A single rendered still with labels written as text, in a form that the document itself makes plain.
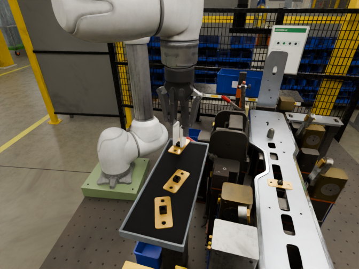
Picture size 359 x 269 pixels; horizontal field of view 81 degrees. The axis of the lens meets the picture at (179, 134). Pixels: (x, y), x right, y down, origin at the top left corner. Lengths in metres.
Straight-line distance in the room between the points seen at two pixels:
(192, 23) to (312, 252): 0.65
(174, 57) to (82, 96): 2.93
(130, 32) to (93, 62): 2.69
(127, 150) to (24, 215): 1.48
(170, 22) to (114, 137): 0.71
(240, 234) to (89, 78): 2.92
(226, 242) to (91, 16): 0.51
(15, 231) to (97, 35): 2.04
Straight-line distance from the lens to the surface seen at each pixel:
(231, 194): 0.67
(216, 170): 0.71
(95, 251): 1.05
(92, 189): 1.20
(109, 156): 1.08
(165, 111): 0.60
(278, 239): 0.72
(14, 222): 2.38
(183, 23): 0.48
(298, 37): 1.70
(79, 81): 3.31
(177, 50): 0.50
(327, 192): 0.97
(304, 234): 0.76
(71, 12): 0.41
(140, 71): 1.06
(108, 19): 0.40
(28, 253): 2.11
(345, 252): 1.20
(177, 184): 0.56
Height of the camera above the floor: 1.56
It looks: 31 degrees down
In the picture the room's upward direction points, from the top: straight up
